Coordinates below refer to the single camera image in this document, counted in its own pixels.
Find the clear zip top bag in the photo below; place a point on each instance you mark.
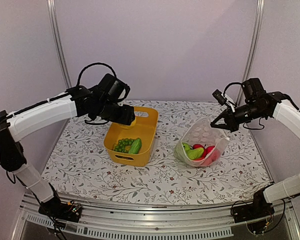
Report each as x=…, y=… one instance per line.
x=201, y=133

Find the red toy chili pepper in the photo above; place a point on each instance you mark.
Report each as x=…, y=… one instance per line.
x=209, y=159

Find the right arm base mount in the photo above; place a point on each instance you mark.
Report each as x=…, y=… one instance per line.
x=259, y=208

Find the left aluminium frame post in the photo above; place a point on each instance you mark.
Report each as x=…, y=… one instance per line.
x=51, y=7

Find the green toy apple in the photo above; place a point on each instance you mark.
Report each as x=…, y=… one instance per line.
x=186, y=147

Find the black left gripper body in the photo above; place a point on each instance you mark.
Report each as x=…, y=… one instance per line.
x=110, y=114

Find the red toy tomato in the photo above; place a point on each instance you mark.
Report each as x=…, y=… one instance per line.
x=197, y=146

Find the green toy pear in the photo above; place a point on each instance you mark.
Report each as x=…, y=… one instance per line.
x=196, y=153

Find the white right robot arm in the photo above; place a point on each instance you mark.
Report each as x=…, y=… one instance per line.
x=260, y=104

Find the green toy grape bunch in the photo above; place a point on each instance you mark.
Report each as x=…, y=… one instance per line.
x=123, y=145

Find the yellow plastic basket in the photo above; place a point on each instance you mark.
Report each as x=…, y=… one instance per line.
x=144, y=129

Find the right aluminium frame post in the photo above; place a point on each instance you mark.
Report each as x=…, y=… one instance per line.
x=254, y=39

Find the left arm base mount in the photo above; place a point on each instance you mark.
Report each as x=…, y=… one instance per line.
x=55, y=208

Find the green toy cucumber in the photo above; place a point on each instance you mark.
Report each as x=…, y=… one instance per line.
x=135, y=146

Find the yellow toy lemon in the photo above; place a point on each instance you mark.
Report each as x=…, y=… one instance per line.
x=127, y=127

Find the floral tablecloth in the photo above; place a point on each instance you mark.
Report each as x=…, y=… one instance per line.
x=80, y=165

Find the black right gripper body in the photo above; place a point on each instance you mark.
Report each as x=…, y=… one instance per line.
x=253, y=112

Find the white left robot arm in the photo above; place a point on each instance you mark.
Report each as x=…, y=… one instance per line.
x=101, y=100

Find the front aluminium rail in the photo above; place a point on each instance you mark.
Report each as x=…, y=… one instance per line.
x=111, y=220

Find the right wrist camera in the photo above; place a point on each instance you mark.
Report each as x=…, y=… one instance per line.
x=224, y=99

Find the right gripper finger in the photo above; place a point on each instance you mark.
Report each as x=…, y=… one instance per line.
x=222, y=115
x=221, y=126

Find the aluminium frame post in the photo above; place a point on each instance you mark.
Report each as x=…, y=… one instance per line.
x=254, y=39
x=51, y=7

